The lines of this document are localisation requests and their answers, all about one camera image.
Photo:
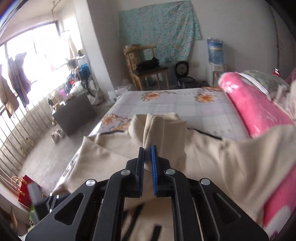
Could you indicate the hanging dark clothes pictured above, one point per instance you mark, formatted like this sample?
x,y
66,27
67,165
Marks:
x,y
19,81

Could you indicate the wooden chair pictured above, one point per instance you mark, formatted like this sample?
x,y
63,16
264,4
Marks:
x,y
139,76

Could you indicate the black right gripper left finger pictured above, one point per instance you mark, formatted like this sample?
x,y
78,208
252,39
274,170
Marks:
x,y
95,210

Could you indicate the beige shoe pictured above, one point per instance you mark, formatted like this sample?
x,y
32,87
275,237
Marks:
x,y
55,137
61,133

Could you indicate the beige zip jacket black trim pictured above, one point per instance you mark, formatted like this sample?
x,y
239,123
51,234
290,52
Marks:
x,y
247,171

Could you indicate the dark grey low cabinet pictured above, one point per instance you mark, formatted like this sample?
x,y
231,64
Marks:
x,y
74,114

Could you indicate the right beige shoe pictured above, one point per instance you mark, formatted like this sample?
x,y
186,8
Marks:
x,y
61,133

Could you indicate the metal window railing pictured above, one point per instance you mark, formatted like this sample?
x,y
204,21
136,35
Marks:
x,y
22,131

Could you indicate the grey lace-edged pillow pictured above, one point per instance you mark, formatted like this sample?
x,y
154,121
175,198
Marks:
x,y
268,84

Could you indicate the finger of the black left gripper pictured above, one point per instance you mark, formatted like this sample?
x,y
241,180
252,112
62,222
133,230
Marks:
x,y
41,205

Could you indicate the left beige shoe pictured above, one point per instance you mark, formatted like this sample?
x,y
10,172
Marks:
x,y
55,137

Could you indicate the black bag on chair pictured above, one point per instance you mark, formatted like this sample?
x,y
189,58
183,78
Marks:
x,y
148,64

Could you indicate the red paper gift bag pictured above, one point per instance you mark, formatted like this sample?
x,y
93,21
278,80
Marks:
x,y
21,186

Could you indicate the bed with floral sheet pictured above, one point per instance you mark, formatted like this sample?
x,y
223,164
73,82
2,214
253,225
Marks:
x,y
207,110

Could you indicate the blue bag by window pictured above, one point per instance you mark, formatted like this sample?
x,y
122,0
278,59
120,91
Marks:
x,y
84,71

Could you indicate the white water dispenser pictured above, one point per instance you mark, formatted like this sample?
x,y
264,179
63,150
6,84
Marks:
x,y
214,72

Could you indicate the teal floral wall cloth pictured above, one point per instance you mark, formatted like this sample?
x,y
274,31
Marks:
x,y
171,27

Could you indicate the white plastic bag on floor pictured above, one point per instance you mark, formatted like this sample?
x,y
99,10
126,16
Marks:
x,y
114,95

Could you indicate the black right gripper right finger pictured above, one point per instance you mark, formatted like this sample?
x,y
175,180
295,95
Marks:
x,y
201,210

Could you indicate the pink fleece blanket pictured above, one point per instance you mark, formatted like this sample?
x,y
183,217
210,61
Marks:
x,y
259,115

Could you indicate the blue water dispenser bottle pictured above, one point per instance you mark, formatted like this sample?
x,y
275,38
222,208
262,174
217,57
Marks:
x,y
215,51

